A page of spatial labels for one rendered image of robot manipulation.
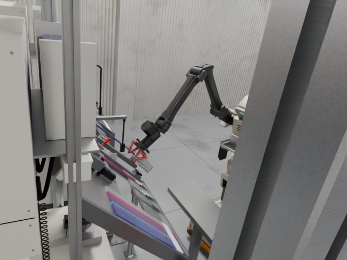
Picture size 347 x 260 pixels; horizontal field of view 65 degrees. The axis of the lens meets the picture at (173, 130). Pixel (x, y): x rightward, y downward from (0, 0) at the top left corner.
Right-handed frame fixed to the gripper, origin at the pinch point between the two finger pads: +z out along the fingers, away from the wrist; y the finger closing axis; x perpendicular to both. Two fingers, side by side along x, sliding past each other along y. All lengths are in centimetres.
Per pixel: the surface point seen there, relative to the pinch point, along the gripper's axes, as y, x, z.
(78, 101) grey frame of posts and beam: 54, -61, -10
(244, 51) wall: -310, 207, -248
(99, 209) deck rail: 49, -26, 14
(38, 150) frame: 45, -56, 10
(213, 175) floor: -106, 177, -32
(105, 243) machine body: 16.3, 19.8, 42.7
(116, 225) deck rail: 49, -15, 16
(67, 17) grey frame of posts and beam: 54, -78, -24
